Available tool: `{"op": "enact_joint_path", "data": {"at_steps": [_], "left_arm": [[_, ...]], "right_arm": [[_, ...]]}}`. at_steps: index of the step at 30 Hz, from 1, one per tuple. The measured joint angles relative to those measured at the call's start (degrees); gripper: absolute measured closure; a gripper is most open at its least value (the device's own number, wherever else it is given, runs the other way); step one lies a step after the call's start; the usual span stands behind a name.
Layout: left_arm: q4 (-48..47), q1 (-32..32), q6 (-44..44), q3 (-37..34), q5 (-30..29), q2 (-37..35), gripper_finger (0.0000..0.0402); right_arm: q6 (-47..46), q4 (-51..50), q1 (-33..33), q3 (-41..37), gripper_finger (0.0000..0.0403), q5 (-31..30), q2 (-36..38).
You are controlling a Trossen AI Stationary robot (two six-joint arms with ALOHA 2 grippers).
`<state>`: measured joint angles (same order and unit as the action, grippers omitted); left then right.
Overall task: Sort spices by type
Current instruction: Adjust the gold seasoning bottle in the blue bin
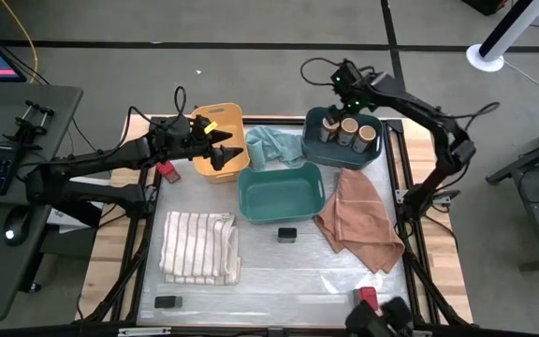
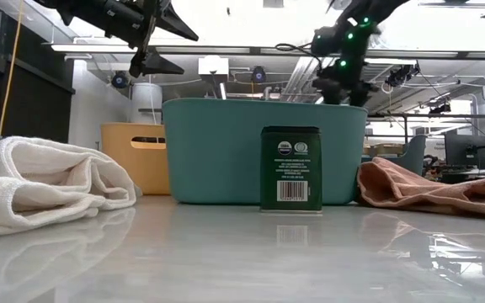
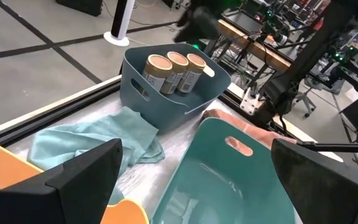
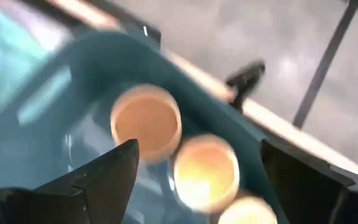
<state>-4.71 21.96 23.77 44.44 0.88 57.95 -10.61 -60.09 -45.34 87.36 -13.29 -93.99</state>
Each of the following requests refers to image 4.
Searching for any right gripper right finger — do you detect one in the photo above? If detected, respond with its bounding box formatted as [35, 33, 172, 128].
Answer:
[259, 139, 358, 224]

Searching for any blue-grey plastic bin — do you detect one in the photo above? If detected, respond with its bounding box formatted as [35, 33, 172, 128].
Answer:
[0, 30, 291, 224]

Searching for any black table edge knob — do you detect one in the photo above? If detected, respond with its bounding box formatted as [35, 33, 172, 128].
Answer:
[224, 60, 267, 110]

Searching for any spice jar with wooden lid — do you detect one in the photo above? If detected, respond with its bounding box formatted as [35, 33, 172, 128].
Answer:
[110, 83, 183, 165]
[173, 133, 241, 214]
[218, 195, 279, 224]

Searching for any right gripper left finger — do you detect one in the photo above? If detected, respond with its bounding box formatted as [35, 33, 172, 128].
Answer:
[0, 139, 140, 224]

